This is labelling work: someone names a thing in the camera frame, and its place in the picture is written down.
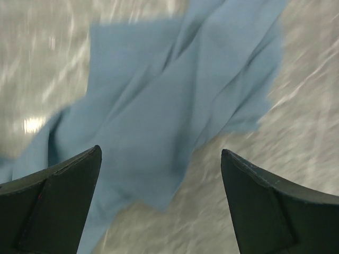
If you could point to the grey-blue t shirt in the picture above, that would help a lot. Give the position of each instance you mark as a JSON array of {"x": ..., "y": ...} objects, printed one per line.
[{"x": 157, "y": 90}]

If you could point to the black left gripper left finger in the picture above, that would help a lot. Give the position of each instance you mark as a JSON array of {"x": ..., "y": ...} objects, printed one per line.
[{"x": 45, "y": 212}]

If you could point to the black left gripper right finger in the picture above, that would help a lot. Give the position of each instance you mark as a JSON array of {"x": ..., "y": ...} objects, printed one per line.
[{"x": 271, "y": 214}]

